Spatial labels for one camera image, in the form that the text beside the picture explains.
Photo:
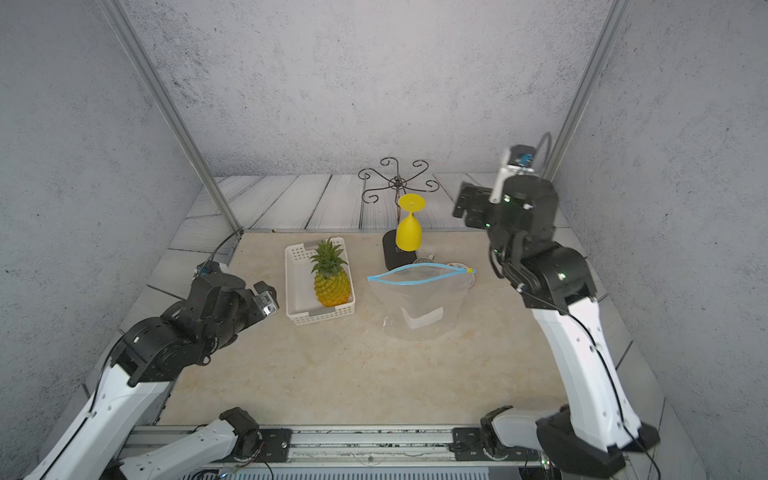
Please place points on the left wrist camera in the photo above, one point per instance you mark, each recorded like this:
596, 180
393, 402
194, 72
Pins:
206, 268

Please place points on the clear zip-top bag blue seal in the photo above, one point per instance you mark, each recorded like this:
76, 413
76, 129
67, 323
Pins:
417, 302

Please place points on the yellow pineapple green crown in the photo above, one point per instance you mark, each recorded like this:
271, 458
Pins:
332, 283

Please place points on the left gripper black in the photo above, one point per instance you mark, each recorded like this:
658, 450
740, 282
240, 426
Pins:
261, 310

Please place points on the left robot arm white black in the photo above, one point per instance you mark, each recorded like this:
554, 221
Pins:
141, 368

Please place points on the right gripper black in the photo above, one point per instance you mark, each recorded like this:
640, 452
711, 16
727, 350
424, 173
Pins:
478, 200

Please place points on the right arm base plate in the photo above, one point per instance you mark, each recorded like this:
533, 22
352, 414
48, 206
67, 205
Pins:
475, 444

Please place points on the red blue patterned bowl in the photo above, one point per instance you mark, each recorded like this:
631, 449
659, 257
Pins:
463, 280

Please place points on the right aluminium frame post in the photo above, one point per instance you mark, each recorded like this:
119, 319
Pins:
616, 16

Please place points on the aluminium frame post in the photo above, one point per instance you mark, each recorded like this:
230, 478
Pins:
616, 16
118, 19

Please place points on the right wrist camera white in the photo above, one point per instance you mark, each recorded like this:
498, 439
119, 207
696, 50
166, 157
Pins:
515, 160

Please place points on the white plastic basket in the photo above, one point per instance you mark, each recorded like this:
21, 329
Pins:
302, 306

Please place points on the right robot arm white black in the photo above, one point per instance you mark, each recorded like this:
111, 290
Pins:
592, 432

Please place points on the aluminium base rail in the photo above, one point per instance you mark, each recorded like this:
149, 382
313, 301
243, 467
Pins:
372, 447

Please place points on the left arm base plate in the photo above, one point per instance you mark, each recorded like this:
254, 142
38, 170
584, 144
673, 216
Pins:
266, 445

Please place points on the left aluminium frame post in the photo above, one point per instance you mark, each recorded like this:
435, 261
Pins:
118, 19

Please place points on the yellow plastic wine glass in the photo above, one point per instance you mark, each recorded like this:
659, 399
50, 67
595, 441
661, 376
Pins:
409, 231

